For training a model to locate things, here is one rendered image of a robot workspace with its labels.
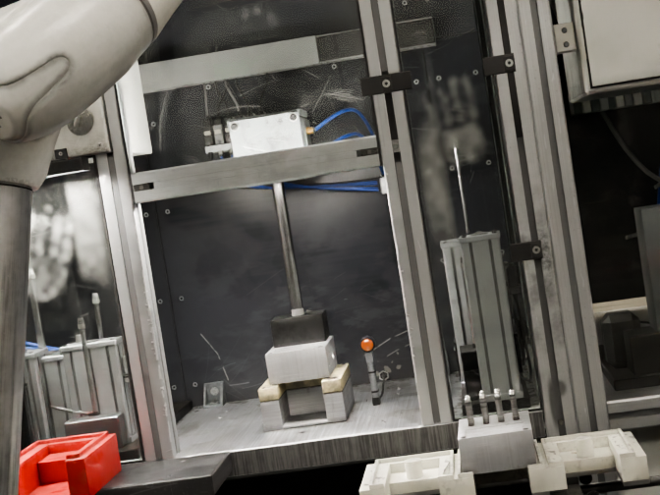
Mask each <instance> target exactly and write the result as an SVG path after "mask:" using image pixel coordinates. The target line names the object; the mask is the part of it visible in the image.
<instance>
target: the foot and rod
mask: <svg viewBox="0 0 660 495"><path fill-rule="evenodd" d="M271 185H272V191H273V197H274V203H275V209H276V216H277V222H278V229H279V235H280V241H281V248H282V253H283V260H284V266H285V273H286V279H287V285H288V292H289V298H290V305H291V311H292V314H287V315H280V316H275V317H274V318H273V319H272V320H271V321H270V326H271V332H272V339H273V345H274V349H276V348H283V347H290V346H296V345H303V344H311V343H318V342H325V341H326V340H327V339H328V338H329V336H330V333H329V327H328V320H327V314H326V309H321V310H315V311H308V312H303V300H302V294H301V287H300V281H299V275H298V268H297V263H296V256H295V250H294V243H293V237H292V230H291V224H290V218H289V211H288V205H287V199H286V193H285V186H284V182H280V183H274V184H271Z"/></svg>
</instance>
